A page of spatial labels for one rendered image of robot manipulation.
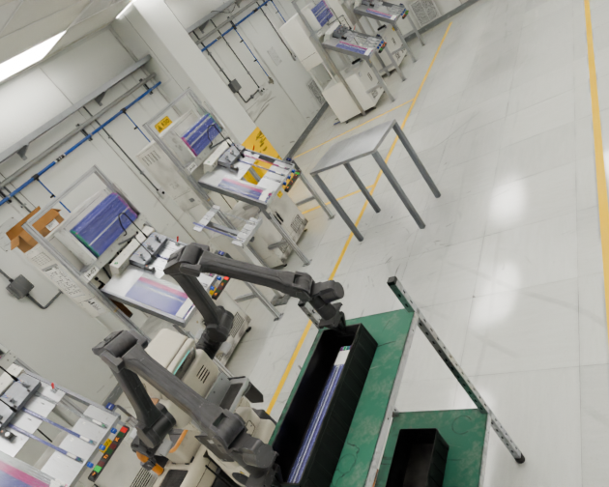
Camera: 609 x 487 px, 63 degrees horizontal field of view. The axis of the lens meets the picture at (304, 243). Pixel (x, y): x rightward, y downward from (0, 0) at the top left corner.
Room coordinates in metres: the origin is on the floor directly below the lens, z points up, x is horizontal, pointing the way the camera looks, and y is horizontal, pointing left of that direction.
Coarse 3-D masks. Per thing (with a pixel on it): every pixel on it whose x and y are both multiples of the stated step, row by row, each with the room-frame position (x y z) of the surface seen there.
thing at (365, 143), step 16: (384, 128) 3.82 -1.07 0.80; (400, 128) 3.84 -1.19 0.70; (336, 144) 4.29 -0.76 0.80; (352, 144) 4.00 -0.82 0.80; (368, 144) 3.73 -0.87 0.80; (320, 160) 4.20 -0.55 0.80; (336, 160) 3.90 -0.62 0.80; (352, 160) 3.74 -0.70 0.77; (416, 160) 3.83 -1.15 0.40; (352, 176) 4.35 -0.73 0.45; (368, 192) 4.35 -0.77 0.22; (400, 192) 3.57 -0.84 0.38; (432, 192) 3.85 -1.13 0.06; (336, 208) 4.09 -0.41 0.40; (352, 224) 4.09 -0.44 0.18
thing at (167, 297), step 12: (144, 276) 3.78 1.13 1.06; (132, 288) 3.69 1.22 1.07; (144, 288) 3.68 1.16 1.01; (156, 288) 3.67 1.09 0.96; (168, 288) 3.66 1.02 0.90; (180, 288) 3.65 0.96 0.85; (144, 300) 3.58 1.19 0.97; (156, 300) 3.57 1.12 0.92; (168, 300) 3.56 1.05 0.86; (180, 300) 3.55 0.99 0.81; (168, 312) 3.46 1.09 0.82; (180, 312) 3.45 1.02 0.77
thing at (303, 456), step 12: (348, 348) 1.47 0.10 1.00; (336, 360) 1.45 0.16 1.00; (336, 372) 1.40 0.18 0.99; (324, 396) 1.34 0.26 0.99; (324, 408) 1.30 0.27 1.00; (312, 420) 1.28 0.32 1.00; (312, 432) 1.24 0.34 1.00; (312, 444) 1.19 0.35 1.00; (300, 456) 1.19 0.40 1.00; (300, 468) 1.15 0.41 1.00; (288, 480) 1.14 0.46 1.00
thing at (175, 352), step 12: (156, 336) 1.70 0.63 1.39; (168, 336) 1.69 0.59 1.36; (180, 336) 1.68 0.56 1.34; (156, 348) 1.65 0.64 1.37; (168, 348) 1.64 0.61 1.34; (180, 348) 1.64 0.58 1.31; (192, 348) 1.68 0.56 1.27; (168, 360) 1.60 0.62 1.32; (180, 360) 1.60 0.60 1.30; (192, 360) 1.70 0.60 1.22; (180, 372) 1.62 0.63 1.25; (144, 384) 1.59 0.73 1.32; (156, 396) 1.59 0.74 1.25
